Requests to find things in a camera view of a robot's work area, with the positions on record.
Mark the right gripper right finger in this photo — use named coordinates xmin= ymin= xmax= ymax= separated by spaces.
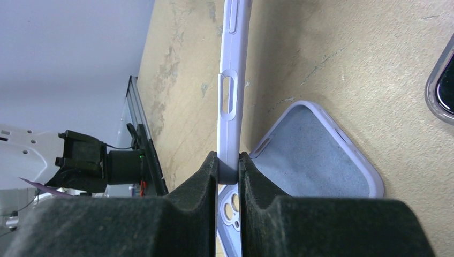
xmin=239 ymin=153 xmax=435 ymax=256

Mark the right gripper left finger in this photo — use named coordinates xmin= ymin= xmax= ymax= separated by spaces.
xmin=5 ymin=152 xmax=218 ymax=256

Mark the lilac phone case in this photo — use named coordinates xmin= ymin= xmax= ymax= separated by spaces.
xmin=215 ymin=100 xmax=385 ymax=257
xmin=217 ymin=0 xmax=253 ymax=185

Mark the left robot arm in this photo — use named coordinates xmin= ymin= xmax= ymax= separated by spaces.
xmin=1 ymin=123 xmax=148 ymax=231

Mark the phone in clear case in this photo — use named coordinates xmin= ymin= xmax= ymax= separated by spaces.
xmin=425 ymin=37 xmax=453 ymax=125

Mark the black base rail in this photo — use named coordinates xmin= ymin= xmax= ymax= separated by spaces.
xmin=126 ymin=76 xmax=169 ymax=196

